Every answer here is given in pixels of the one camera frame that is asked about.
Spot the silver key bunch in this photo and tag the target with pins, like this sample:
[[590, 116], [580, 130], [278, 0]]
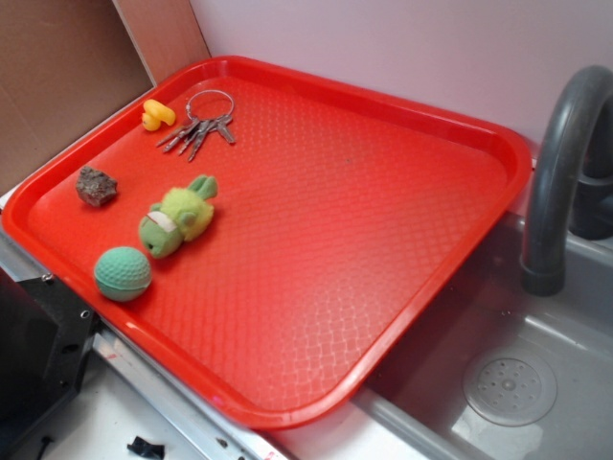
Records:
[[193, 135]]

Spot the black tape scrap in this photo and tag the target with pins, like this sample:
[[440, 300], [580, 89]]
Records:
[[146, 449]]

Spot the brown cardboard panel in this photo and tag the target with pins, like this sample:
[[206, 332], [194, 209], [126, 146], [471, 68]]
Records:
[[68, 65]]

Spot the grey plastic sink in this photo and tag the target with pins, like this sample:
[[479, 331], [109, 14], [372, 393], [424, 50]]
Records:
[[412, 406]]

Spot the brown grey rock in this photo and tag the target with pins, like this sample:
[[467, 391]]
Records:
[[94, 187]]

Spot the sink drain cover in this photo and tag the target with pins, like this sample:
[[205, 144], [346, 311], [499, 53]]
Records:
[[510, 387]]

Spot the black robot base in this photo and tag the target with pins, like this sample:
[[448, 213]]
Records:
[[46, 336]]

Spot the yellow rubber duck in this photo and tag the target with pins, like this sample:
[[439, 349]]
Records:
[[155, 114]]

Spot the green golf ball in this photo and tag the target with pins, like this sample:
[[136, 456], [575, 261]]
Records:
[[122, 273]]

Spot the grey toy faucet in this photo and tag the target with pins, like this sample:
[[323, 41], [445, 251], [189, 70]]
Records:
[[572, 185]]

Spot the green plush toy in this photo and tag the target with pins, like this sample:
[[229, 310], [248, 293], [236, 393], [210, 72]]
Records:
[[181, 216]]

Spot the red plastic tray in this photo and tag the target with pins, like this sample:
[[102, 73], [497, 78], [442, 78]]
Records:
[[340, 214]]

